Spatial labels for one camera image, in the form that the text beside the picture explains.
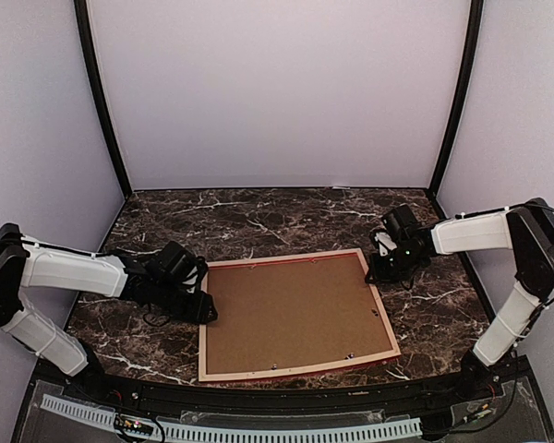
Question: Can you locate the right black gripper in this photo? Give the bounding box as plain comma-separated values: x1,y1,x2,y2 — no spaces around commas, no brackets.
366,245,424,284

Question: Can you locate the red wooden picture frame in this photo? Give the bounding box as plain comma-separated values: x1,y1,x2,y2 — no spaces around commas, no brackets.
197,247,402,383

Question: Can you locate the left black corner post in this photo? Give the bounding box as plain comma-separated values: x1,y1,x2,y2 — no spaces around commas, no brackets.
73,0,133,199

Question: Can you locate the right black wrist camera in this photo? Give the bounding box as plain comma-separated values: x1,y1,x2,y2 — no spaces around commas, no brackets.
381,204,421,243

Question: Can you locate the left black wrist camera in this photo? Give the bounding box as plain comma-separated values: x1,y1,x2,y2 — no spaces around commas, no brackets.
151,241,197,283

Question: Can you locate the right black corner post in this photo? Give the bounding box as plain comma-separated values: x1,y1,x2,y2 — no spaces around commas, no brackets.
428,0,484,197

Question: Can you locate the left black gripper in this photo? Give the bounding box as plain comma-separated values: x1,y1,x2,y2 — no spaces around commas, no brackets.
152,280,217,325

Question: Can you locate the black corner post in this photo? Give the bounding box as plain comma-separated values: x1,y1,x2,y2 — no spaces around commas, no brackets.
73,0,133,199
428,0,484,197

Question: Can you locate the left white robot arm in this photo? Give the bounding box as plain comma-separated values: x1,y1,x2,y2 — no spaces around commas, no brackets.
0,223,218,402

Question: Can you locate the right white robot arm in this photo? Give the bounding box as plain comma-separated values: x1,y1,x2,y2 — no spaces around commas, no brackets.
365,198,554,401

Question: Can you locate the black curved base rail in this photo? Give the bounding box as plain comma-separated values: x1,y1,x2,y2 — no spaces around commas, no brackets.
18,356,534,421

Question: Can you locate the white cable duct strip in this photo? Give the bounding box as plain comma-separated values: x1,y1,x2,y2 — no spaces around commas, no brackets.
40,394,423,442

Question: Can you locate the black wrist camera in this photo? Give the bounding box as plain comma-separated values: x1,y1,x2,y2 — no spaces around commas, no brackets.
151,241,197,283
381,204,421,243

